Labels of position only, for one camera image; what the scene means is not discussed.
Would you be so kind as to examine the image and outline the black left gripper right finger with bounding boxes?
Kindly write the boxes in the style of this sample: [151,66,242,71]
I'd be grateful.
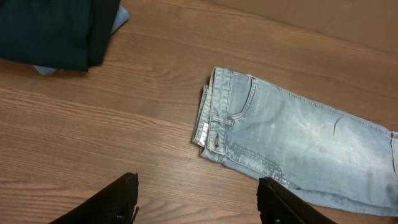
[257,177,336,224]

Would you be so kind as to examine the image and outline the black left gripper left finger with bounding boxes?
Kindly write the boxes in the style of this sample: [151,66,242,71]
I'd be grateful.
[50,172,139,224]

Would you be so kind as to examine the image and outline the light blue denim shorts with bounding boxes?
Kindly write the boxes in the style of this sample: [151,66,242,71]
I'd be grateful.
[192,67,397,217]

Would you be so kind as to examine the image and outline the folded dark navy garment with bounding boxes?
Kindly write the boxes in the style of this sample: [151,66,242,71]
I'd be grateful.
[1,0,120,72]

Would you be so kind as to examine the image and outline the folded light blue garment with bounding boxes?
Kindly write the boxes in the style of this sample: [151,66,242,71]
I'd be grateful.
[34,4,129,75]

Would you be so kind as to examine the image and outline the brown cardboard wall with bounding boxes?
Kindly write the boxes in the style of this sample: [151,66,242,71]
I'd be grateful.
[211,0,397,54]

